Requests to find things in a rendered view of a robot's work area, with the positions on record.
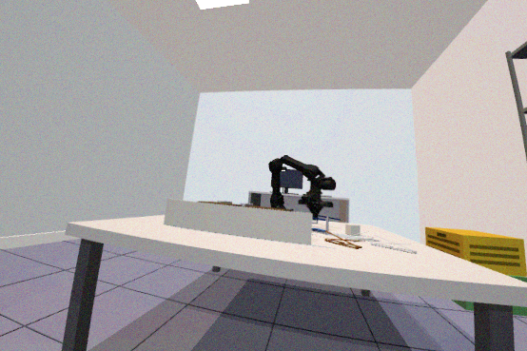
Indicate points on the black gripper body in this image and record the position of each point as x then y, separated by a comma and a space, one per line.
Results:
319, 202

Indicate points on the grey rectangular panel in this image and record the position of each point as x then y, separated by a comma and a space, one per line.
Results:
274, 225

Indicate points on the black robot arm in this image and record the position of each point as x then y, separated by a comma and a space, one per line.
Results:
309, 171

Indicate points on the brown glasses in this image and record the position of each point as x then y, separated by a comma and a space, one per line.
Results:
341, 243

